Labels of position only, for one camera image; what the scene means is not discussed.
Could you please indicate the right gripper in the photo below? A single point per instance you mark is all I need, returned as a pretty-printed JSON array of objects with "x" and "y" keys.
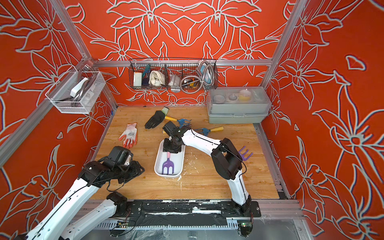
[{"x": 165, "y": 148}]

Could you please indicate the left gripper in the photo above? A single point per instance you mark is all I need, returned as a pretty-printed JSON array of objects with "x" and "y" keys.
[{"x": 137, "y": 171}]

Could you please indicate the white oval storage tray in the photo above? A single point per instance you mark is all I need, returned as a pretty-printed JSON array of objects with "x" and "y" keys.
[{"x": 177, "y": 159}]

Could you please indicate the purple fork pink handle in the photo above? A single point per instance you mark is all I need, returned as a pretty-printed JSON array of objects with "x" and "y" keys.
[{"x": 168, "y": 166}]

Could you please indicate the blue fork yellow handle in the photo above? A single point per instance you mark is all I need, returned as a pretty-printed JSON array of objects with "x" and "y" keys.
[{"x": 205, "y": 131}]

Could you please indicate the purple rake pink handle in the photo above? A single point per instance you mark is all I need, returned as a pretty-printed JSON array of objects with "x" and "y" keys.
[{"x": 245, "y": 154}]

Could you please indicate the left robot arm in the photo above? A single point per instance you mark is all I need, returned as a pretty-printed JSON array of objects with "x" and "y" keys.
[{"x": 57, "y": 224}]

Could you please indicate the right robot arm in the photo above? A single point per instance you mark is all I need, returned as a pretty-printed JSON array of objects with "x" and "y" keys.
[{"x": 226, "y": 159}]

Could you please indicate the grey plastic tool box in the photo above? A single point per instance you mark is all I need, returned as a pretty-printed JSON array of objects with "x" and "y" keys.
[{"x": 237, "y": 105}]

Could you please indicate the white box in basket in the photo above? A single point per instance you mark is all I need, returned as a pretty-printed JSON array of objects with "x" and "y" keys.
[{"x": 137, "y": 82}]

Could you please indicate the black work glove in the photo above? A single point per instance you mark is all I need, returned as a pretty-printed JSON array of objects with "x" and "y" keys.
[{"x": 157, "y": 118}]

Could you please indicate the red white work glove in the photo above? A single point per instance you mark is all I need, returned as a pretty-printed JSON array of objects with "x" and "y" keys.
[{"x": 129, "y": 137}]

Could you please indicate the white cloth in basket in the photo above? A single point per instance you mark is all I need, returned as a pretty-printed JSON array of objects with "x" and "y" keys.
[{"x": 157, "y": 79}]

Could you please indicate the white device in side basket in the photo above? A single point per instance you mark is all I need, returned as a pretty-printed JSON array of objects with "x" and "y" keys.
[{"x": 78, "y": 87}]

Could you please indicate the blue rake yellow handle middle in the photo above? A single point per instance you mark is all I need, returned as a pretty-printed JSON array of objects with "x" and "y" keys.
[{"x": 174, "y": 130}]

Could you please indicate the blue rake yellow handle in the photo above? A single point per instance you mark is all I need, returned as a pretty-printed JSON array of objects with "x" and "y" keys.
[
  {"x": 174, "y": 130},
  {"x": 182, "y": 122}
]

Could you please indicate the blue rake yellow handle rear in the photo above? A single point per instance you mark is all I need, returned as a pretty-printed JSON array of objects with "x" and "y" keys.
[{"x": 182, "y": 122}]

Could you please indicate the black wire wall basket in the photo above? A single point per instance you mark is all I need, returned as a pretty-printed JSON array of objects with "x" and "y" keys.
[{"x": 182, "y": 75}]

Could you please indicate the white wire side basket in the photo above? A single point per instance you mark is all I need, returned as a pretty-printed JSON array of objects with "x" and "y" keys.
[{"x": 59, "y": 93}]

